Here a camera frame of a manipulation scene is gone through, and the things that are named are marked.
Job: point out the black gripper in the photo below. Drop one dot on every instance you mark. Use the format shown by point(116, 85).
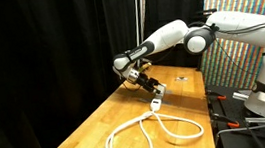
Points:
point(144, 81)

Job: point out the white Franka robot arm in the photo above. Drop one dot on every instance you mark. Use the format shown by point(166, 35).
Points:
point(234, 28)

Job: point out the small black flat object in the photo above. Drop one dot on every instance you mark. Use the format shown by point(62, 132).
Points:
point(181, 78)

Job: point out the white stand pole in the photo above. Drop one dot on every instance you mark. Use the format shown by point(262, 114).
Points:
point(135, 13)

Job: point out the black breadboard table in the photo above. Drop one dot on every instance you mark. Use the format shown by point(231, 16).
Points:
point(231, 141)

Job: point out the black curtain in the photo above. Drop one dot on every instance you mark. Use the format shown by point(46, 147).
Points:
point(53, 59)

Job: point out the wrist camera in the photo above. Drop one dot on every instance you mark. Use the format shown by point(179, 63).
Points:
point(145, 65)

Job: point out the silver metal bracket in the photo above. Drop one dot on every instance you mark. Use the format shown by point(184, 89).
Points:
point(240, 96)

